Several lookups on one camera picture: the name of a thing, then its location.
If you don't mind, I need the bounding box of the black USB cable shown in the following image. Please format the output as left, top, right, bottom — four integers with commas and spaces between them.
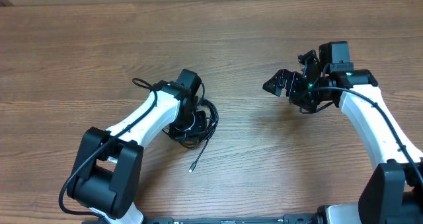
161, 98, 219, 174

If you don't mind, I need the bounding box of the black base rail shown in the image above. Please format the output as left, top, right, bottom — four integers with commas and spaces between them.
82, 213, 320, 224

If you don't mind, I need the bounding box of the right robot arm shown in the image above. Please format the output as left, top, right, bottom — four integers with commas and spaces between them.
262, 41, 422, 224

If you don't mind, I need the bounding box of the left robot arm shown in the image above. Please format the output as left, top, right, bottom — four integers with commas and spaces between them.
58, 69, 216, 223

